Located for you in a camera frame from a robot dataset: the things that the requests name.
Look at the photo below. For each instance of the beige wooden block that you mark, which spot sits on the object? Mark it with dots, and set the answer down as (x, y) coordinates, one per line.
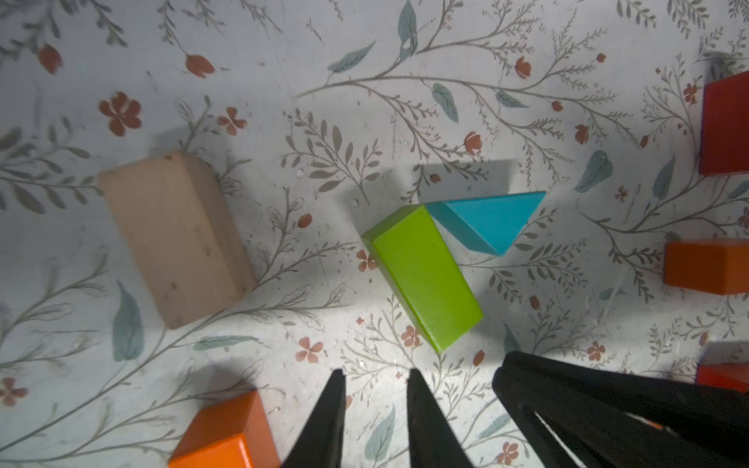
(176, 221)

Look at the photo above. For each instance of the teal triangle block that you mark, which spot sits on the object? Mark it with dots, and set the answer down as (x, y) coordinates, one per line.
(487, 225)

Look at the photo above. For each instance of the red block centre low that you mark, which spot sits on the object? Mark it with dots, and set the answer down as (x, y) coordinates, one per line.
(728, 376)

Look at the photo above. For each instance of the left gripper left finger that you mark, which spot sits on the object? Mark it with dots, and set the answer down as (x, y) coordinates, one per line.
(320, 443)

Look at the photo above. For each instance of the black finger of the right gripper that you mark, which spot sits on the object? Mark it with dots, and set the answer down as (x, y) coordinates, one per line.
(574, 416)

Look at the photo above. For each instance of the green block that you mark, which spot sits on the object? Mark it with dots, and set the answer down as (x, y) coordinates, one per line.
(420, 268)

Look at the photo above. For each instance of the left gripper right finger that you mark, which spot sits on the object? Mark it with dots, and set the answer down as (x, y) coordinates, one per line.
(432, 443)

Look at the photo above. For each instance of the red upright block centre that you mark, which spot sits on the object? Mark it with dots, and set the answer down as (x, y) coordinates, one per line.
(724, 127)

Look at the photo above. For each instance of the orange block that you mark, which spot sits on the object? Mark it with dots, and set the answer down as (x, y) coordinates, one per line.
(714, 266)
(234, 433)

